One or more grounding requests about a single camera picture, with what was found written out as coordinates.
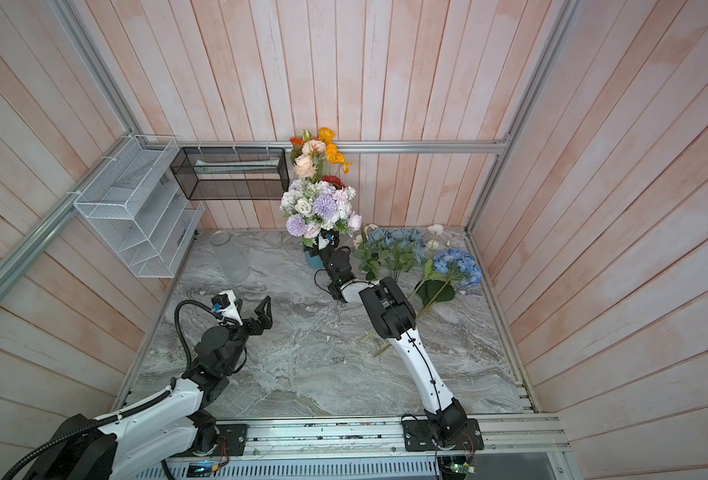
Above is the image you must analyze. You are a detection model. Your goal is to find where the teal ceramic vase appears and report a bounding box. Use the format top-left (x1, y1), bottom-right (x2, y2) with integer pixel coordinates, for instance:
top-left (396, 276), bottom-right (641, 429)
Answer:
top-left (304, 250), bottom-right (324, 271)

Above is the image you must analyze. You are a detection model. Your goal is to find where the lilac pompom flower spray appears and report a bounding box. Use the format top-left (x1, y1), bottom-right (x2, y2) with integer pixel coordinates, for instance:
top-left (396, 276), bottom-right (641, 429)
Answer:
top-left (280, 179), bottom-right (339, 239)

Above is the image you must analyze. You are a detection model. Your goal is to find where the dusty blue rose bunch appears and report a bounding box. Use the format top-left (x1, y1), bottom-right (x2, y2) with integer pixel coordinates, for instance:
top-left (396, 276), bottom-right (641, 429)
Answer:
top-left (354, 226), bottom-right (426, 281)

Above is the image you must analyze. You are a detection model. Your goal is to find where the red gerbera stem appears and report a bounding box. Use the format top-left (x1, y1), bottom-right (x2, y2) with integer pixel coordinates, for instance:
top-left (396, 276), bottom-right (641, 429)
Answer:
top-left (321, 175), bottom-right (346, 190)

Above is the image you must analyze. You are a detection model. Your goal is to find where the peach rose spray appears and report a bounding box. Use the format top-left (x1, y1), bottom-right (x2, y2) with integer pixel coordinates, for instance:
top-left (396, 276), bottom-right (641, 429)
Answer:
top-left (291, 130), bottom-right (327, 182)

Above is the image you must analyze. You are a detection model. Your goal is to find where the orange gerbera stem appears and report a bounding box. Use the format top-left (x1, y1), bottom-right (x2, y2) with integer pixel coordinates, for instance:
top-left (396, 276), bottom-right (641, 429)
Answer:
top-left (290, 137), bottom-right (305, 150)

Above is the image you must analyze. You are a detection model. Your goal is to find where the yellow poppy spray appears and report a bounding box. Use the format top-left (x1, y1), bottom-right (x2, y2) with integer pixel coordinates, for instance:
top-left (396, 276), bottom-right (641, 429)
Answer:
top-left (318, 127), bottom-right (353, 175)

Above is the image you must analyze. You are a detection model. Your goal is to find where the clear glass vase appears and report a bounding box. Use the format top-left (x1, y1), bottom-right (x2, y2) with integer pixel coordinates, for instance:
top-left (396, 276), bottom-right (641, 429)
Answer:
top-left (210, 231), bottom-right (251, 285)

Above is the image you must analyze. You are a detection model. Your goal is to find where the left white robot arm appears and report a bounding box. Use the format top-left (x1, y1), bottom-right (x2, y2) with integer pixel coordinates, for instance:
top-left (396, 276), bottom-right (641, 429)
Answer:
top-left (5, 290), bottom-right (273, 479)

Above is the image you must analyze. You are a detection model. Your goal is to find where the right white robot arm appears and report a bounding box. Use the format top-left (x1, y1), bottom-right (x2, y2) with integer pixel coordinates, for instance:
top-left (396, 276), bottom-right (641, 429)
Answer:
top-left (310, 230), bottom-right (468, 443)

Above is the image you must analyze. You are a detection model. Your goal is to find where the blue hydrangea stem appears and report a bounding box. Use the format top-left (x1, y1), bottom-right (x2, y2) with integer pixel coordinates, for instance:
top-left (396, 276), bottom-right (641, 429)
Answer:
top-left (359, 247), bottom-right (484, 358)

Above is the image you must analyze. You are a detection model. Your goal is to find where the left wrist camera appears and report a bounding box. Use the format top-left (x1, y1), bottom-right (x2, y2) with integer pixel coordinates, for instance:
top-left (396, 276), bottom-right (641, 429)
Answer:
top-left (211, 289), bottom-right (243, 328)

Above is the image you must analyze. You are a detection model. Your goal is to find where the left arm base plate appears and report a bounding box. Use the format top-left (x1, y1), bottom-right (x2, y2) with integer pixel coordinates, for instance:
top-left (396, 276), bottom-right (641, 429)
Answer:
top-left (173, 423), bottom-right (248, 460)

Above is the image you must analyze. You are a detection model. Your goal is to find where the black mesh wall basket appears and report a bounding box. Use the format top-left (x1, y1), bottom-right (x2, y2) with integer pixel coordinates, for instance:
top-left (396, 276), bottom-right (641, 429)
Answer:
top-left (170, 146), bottom-right (291, 201)

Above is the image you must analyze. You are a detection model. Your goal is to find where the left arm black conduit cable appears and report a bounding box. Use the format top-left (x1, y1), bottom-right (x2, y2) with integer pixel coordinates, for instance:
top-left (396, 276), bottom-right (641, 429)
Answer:
top-left (0, 298), bottom-right (223, 480)

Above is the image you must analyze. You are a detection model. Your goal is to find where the white wire shelf rack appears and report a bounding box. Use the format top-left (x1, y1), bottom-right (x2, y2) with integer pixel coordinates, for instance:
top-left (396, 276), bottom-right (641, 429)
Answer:
top-left (74, 135), bottom-right (204, 278)

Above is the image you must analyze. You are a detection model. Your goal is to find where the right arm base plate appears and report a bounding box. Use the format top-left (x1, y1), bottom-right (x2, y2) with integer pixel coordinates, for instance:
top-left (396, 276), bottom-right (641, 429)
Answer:
top-left (400, 414), bottom-right (485, 454)

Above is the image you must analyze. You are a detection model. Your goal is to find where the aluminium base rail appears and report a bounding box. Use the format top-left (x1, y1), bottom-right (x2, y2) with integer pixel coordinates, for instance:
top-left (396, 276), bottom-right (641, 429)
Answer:
top-left (216, 414), bottom-right (570, 464)

